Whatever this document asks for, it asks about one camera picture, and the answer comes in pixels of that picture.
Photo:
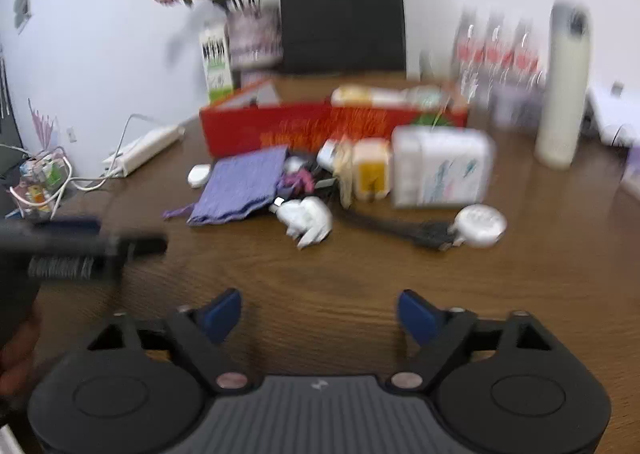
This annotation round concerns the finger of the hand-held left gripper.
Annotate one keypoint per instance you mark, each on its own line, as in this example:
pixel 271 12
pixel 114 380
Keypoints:
pixel 145 245

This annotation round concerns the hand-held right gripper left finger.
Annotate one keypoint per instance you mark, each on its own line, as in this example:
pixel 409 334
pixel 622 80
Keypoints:
pixel 222 316

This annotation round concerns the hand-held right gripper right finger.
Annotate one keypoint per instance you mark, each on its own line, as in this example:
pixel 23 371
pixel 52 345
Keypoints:
pixel 417 316

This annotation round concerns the white smooth round case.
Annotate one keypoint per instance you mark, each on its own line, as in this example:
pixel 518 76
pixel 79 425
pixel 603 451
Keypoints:
pixel 200 175

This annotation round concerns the purple cloth pouch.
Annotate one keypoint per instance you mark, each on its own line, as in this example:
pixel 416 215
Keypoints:
pixel 240 184

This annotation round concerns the white wipes container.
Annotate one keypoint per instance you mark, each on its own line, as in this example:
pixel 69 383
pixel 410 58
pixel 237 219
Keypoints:
pixel 442 167

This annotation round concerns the yellow plush toy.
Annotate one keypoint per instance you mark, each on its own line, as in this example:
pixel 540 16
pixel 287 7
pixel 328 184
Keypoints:
pixel 371 172

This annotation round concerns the pink small scissors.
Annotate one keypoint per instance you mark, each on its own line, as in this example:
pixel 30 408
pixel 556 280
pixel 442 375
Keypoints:
pixel 300 180

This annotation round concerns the orange cardboard box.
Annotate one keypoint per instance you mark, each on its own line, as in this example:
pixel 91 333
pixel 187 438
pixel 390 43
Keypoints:
pixel 300 132

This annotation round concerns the wooden desktop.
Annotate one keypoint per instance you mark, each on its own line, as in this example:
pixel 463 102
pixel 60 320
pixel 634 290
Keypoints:
pixel 320 269

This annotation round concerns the person's left hand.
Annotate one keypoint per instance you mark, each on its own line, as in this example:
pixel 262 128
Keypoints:
pixel 17 364

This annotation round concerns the white power strip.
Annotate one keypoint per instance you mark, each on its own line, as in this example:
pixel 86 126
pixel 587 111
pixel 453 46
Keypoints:
pixel 145 147

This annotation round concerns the green white milk carton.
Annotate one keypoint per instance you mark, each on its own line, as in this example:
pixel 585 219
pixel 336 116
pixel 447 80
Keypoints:
pixel 216 64

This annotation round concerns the green round packet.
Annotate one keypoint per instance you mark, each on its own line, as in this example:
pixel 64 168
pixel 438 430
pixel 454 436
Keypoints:
pixel 426 97

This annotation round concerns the white plush toy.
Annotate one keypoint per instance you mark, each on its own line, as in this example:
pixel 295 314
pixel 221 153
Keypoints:
pixel 367 95

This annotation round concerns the fuzzy purple vase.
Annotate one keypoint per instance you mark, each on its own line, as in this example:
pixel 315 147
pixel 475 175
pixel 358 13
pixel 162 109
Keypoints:
pixel 254 37

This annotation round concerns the purple tissue pack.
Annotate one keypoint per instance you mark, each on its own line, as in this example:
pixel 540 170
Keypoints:
pixel 632 169

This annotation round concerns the white thermos flask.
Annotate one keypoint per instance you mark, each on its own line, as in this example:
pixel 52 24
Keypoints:
pixel 562 94

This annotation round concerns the clear water bottle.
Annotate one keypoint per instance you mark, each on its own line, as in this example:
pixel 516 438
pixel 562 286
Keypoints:
pixel 526 57
pixel 467 54
pixel 496 54

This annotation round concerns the black paper bag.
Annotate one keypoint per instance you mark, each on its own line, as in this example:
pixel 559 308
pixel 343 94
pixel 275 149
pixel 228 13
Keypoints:
pixel 342 14

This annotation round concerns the white wall socket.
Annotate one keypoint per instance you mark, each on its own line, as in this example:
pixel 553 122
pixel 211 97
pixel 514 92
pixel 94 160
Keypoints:
pixel 72 135

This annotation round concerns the grey wall switch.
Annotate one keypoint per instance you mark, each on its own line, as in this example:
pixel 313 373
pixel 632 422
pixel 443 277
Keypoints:
pixel 22 3

